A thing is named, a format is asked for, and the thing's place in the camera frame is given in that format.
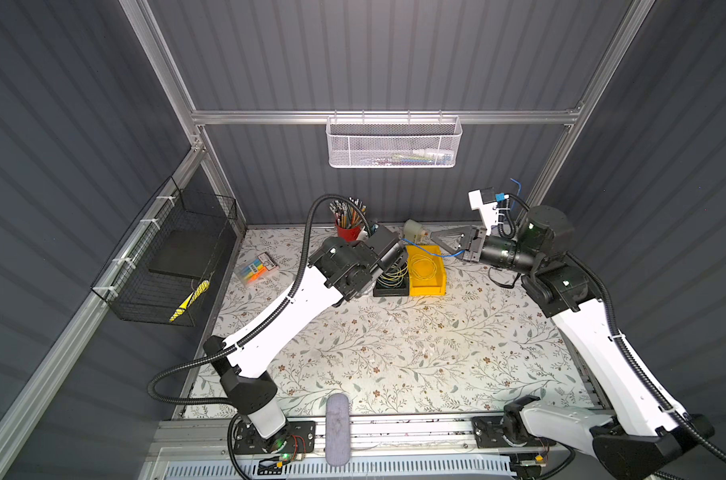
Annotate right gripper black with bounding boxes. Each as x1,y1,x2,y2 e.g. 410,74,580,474
428,228,535,278

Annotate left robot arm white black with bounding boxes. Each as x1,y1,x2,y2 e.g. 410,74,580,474
147,194,406,451

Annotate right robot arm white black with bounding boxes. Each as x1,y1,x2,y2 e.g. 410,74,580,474
431,203,726,479

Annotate pale green pencil sharpener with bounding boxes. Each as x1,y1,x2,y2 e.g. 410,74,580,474
403,219,430,245

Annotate black plastic bin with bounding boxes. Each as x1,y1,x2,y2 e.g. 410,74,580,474
373,264,410,297

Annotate red pencil cup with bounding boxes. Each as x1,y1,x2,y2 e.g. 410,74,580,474
336,224,363,242

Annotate yellow plastic bin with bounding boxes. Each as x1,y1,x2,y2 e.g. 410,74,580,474
407,244,447,297

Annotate bundle of pencils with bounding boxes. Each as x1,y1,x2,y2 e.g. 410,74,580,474
329,197,367,229

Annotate yellow black striped tool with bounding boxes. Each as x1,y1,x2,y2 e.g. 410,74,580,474
169,279,211,323

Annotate black pad in basket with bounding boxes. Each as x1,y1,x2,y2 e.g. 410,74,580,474
148,230,218,279

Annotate grey fuzzy oblong brush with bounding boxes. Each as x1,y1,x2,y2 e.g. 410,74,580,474
325,393,352,467

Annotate yellow cable in black bin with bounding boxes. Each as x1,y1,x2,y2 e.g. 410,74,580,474
377,263,409,289

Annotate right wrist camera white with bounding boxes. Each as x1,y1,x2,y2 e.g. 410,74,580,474
468,187,509,236

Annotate white wire mesh basket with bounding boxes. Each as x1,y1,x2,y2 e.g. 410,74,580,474
325,114,463,169

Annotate black wire wall basket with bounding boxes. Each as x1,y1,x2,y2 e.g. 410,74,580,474
92,179,239,327

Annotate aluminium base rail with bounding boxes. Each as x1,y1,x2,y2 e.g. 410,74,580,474
152,413,640,463

